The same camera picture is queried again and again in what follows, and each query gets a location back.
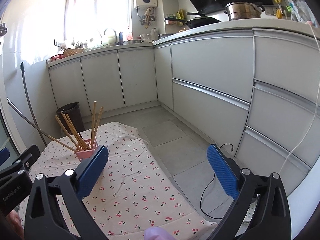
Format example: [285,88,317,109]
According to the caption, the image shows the white kitchen cabinets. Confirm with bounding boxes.
[49,24,319,193]

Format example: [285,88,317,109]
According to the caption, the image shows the kitchen faucet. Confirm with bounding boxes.
[102,28,117,46]

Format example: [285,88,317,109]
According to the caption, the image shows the white power strip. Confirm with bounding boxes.
[243,200,258,224]

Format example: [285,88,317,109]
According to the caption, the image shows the wooden chopstick leaning from holder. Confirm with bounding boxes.
[46,135,76,152]

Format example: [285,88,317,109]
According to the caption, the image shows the pink perforated utensil holder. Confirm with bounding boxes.
[75,139,98,161]

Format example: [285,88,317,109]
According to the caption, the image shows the cherry print tablecloth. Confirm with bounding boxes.
[18,121,218,240]

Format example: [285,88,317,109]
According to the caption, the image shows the black trash bin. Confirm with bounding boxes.
[56,102,85,133]

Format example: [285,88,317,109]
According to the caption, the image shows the wooden chopstick upright in holder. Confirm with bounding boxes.
[91,101,97,150]

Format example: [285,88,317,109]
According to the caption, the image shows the wicker basket on counter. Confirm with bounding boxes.
[63,48,84,57]

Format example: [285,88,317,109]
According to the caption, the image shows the black wok pan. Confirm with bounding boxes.
[164,12,221,29]

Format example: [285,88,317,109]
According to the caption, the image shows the steel stock pot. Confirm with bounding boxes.
[224,2,265,21]

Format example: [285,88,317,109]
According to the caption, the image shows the black cable on floor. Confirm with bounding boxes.
[199,143,234,220]

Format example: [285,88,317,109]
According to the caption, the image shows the white charging cable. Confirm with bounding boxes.
[278,22,320,174]

